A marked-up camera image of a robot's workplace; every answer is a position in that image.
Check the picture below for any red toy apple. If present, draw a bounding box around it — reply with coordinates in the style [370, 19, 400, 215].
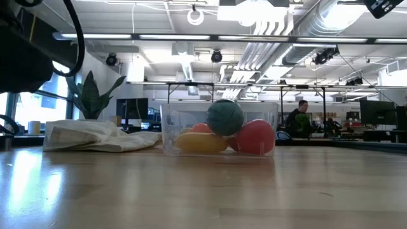
[227, 119, 276, 156]

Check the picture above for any black ceiling spotlight cluster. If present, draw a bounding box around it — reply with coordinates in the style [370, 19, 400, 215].
[312, 46, 340, 66]

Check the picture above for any small green background plant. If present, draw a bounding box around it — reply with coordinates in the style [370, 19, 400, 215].
[295, 113, 312, 132]

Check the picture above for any clear plastic container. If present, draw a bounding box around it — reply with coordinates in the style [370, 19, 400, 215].
[160, 101, 279, 158]

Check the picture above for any left gripper black cable loop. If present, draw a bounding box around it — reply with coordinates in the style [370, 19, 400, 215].
[53, 0, 86, 78]

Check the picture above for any short black frame stand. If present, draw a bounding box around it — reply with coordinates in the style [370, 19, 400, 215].
[167, 81, 214, 103]

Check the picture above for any silver air duct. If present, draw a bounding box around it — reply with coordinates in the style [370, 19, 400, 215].
[254, 0, 369, 66]

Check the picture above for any white plaid kitchen towel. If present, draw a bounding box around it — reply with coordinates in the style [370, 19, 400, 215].
[43, 119, 162, 153]

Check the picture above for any orange ribbed toy fruit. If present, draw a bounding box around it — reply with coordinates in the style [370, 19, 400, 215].
[188, 123, 214, 134]

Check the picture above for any blue and white bag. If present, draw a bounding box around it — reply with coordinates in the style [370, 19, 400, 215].
[275, 130, 292, 141]

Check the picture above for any small black monitor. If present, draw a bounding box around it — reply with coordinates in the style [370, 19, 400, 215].
[116, 97, 149, 120]

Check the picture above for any large dark monitor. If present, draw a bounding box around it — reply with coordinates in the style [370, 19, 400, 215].
[360, 99, 397, 128]

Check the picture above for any white cable coil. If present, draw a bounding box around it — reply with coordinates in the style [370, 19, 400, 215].
[186, 9, 205, 26]

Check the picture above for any yellow toy lemon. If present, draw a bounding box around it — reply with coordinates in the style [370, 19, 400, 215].
[174, 132, 229, 154]

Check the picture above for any linear ceiling light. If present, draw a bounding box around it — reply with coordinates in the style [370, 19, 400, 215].
[52, 31, 397, 45]

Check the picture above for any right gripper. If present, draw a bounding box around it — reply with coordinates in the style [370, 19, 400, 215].
[363, 0, 404, 19]

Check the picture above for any tall black frame stand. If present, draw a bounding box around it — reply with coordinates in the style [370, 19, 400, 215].
[279, 84, 328, 138]

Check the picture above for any green striped toy watermelon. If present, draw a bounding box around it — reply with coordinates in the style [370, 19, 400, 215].
[205, 99, 245, 137]

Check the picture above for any left arm base cable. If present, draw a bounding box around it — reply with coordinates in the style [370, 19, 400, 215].
[0, 114, 20, 135]

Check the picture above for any person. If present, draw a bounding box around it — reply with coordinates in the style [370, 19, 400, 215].
[285, 99, 314, 138]

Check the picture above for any white cylindrical cup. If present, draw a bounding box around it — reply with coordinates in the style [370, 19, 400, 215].
[27, 120, 41, 136]

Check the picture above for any snake plant in white pot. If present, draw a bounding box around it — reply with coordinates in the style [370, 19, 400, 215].
[65, 70, 127, 120]

